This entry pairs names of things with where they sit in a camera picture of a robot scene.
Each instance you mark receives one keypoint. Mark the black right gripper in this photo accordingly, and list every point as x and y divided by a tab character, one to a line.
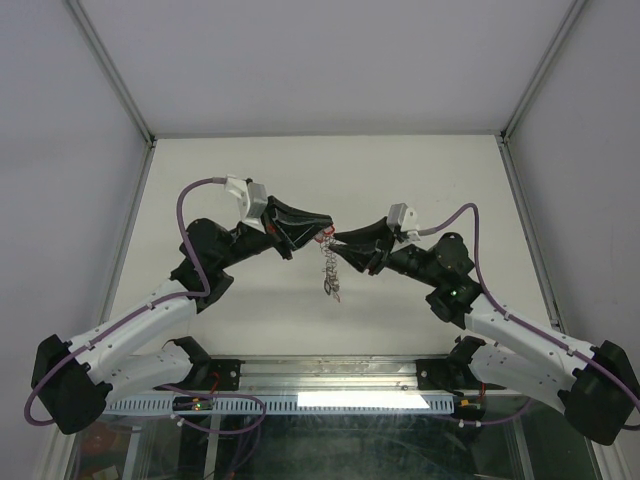
372	261

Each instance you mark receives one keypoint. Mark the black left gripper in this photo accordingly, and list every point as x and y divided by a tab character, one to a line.
300	227

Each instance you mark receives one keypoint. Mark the red tag key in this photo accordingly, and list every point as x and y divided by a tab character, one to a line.
327	232

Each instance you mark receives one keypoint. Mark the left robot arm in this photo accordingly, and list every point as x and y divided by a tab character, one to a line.
198	282

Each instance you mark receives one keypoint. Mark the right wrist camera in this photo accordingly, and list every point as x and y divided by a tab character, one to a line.
402	220

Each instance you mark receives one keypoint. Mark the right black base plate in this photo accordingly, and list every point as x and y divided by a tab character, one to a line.
439	374

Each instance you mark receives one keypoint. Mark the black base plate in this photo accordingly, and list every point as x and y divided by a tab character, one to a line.
216	374
439	374

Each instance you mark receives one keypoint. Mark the aluminium mounting rail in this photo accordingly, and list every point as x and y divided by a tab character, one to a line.
325	370

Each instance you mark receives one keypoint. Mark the white slotted cable duct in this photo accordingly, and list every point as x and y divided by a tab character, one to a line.
305	403

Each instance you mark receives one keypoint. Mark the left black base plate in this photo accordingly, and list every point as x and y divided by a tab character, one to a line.
216	374

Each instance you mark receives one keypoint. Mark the left aluminium frame post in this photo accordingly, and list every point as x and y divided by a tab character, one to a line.
105	62

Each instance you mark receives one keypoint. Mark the aluminium frame post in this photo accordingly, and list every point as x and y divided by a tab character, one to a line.
105	62
551	54

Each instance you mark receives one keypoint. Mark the right aluminium frame post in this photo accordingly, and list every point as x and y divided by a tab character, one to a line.
551	54

